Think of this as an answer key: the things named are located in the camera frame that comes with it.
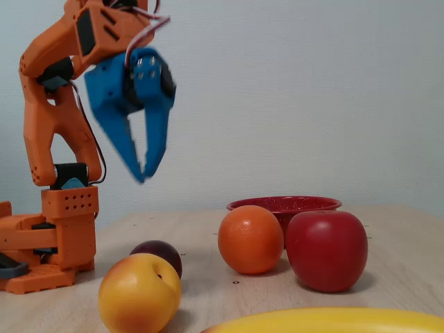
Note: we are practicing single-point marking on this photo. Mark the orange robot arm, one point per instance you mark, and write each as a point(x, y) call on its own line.
point(41, 114)

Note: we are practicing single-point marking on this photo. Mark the dark purple toy plum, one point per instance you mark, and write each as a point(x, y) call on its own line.
point(166, 251)

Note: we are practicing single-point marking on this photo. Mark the red toy apple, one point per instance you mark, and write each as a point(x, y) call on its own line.
point(326, 251)

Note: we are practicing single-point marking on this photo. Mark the orange robot base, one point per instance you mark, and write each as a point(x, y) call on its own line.
point(34, 279)

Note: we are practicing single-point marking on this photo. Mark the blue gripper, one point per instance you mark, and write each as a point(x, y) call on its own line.
point(110, 93)

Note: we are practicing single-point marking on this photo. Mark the yellow toy banana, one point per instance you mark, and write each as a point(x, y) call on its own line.
point(329, 320)

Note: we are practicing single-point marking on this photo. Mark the orange toy fruit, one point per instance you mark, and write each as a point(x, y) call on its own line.
point(249, 239)

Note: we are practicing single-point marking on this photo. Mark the black table clamp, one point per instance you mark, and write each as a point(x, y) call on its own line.
point(14, 270)

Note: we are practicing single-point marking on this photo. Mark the yellow orange toy peach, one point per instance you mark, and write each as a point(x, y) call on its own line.
point(138, 295)

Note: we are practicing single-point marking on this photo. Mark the red speckled bowl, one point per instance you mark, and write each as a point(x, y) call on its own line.
point(284, 204)

